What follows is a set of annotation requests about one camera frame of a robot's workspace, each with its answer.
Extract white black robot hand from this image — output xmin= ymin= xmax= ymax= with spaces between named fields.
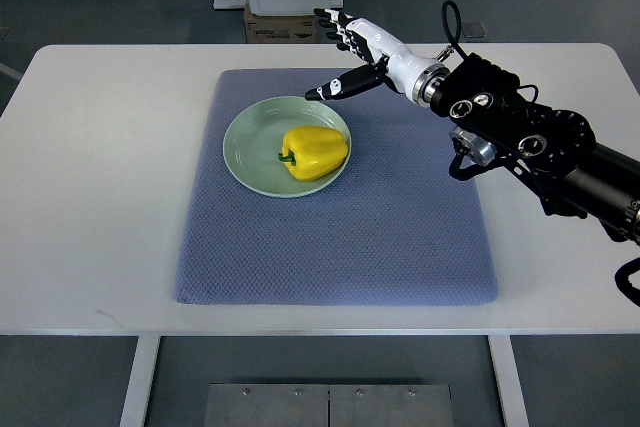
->
xmin=305 ymin=9 xmax=453 ymax=108

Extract yellow bell pepper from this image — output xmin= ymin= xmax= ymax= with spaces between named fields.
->
xmin=278 ymin=125 xmax=349 ymax=181

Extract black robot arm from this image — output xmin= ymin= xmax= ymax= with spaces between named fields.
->
xmin=419 ymin=0 xmax=639 ymax=242

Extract grey floor plate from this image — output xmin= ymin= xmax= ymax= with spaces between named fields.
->
xmin=461 ymin=22 xmax=488 ymax=39

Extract light green plate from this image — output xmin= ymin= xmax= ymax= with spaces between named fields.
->
xmin=223 ymin=96 xmax=352 ymax=198

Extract cardboard box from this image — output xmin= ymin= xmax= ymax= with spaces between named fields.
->
xmin=243 ymin=6 xmax=316 ymax=44

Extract right white table leg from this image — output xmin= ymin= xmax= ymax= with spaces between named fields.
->
xmin=488 ymin=335 xmax=530 ymax=427

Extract white table leg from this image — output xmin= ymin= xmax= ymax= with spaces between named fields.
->
xmin=488 ymin=335 xmax=530 ymax=427
xmin=119 ymin=334 xmax=160 ymax=427

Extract left white table leg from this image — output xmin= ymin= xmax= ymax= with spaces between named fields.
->
xmin=119 ymin=334 xmax=160 ymax=427

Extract metal base plate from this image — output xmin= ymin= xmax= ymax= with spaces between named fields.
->
xmin=204 ymin=383 xmax=454 ymax=427

